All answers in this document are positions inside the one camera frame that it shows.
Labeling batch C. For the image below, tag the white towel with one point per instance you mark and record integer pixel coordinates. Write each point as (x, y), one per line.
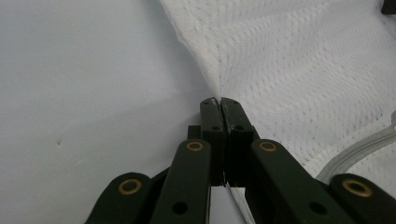
(295, 68)

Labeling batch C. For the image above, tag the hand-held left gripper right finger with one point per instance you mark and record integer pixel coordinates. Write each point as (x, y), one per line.
(238, 124)

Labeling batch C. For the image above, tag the white table sheet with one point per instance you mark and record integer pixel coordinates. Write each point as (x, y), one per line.
(93, 81)

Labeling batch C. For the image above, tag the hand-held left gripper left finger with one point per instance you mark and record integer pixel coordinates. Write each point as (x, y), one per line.
(211, 124)

